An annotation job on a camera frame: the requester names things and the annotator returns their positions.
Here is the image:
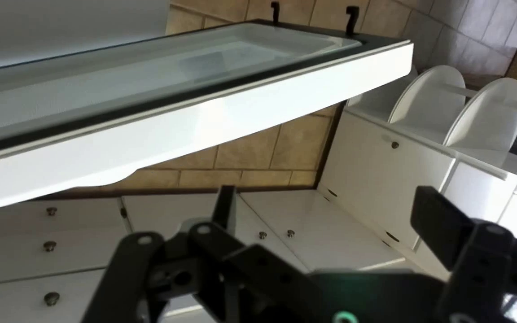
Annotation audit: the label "white rounded panel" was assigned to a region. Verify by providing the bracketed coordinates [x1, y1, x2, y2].
[389, 62, 469, 130]

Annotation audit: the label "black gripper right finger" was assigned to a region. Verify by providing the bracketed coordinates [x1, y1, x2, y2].
[410, 184, 517, 323]

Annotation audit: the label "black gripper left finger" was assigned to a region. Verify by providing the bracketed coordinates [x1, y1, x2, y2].
[82, 184, 310, 323]

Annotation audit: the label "white microwave door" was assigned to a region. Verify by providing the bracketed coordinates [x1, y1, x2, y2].
[0, 0, 417, 218]

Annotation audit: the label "white plates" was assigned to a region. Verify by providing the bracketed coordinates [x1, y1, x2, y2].
[444, 76, 517, 153]

